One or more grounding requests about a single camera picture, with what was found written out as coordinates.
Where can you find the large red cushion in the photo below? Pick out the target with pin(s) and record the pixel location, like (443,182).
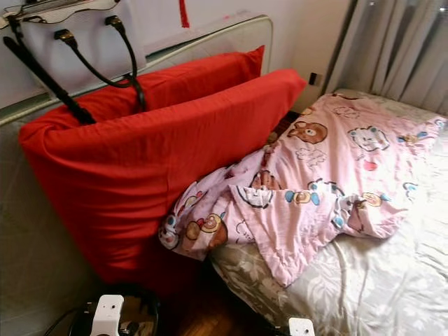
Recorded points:
(133,175)

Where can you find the small red cushion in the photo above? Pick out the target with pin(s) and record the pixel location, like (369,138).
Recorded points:
(189,80)

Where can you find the red hanging ribbon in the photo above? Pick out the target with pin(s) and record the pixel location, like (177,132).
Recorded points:
(183,12)

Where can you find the pink cartoon print blanket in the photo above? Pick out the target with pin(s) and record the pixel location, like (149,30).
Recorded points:
(322,161)

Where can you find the beige leaf print bed sheet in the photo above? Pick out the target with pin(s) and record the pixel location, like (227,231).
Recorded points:
(371,287)

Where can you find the grey pleated curtain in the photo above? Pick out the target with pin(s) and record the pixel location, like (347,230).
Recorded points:
(392,49)

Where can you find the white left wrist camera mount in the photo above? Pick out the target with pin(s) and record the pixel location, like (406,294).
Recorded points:
(107,313)

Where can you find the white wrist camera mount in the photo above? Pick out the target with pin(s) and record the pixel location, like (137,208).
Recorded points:
(301,327)
(107,313)

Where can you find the black wall socket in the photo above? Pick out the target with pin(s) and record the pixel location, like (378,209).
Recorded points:
(314,78)

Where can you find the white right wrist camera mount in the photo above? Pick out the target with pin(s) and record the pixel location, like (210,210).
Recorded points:
(301,327)

